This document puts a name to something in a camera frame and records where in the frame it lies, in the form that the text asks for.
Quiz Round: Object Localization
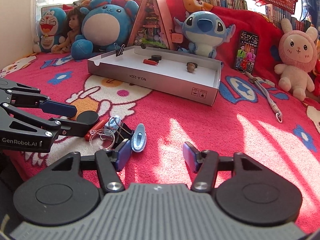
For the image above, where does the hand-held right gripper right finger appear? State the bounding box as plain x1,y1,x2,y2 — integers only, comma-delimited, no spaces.
182,141,269,193

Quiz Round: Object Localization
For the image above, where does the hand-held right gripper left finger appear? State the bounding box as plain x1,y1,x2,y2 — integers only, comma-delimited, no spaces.
51,139,133,193

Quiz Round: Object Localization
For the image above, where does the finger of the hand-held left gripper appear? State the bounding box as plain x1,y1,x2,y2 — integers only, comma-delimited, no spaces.
0,79,78,117
0,104,87,137

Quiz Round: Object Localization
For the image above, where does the light blue hair clip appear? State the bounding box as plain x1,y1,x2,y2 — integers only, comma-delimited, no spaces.
104,116,123,133
130,123,147,153

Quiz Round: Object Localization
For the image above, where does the clear plastic half sphere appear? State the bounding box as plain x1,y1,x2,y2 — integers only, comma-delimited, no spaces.
89,128,116,151

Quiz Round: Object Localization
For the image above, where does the white cardboard box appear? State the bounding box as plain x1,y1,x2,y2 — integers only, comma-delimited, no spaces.
87,45,222,106

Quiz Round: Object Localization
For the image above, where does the pink printed blanket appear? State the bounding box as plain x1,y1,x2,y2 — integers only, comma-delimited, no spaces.
0,52,320,230

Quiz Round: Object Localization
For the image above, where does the blue robot cat plush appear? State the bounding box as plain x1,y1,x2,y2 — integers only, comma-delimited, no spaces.
33,7,67,53

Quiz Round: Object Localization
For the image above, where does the brown haired doll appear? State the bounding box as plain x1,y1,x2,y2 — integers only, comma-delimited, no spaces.
54,6,87,53

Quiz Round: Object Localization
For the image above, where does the round blue mouse plush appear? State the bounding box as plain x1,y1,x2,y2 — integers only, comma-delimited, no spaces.
71,0,140,60

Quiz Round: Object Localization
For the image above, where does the black smartphone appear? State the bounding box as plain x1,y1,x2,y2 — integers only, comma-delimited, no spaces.
234,31,260,73

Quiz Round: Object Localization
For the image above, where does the small pink square box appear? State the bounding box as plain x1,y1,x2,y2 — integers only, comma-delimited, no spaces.
171,32,184,44

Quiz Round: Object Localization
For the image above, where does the triangular miniature house model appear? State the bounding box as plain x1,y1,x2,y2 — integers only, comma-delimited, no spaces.
127,0,175,50

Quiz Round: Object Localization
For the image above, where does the blue alien plush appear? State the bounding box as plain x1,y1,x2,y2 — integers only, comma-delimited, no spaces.
174,10,236,58

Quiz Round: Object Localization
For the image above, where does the red blanket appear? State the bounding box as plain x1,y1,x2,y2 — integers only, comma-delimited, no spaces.
40,0,320,85

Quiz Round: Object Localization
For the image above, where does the pink rabbit plush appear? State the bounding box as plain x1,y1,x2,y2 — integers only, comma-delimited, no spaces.
274,18,318,102

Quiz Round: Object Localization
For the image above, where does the row of books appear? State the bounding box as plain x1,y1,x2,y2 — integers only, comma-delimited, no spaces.
196,0,320,33

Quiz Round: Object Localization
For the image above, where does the grey lanyard strap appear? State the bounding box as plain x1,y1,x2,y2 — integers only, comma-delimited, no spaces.
244,71,284,123

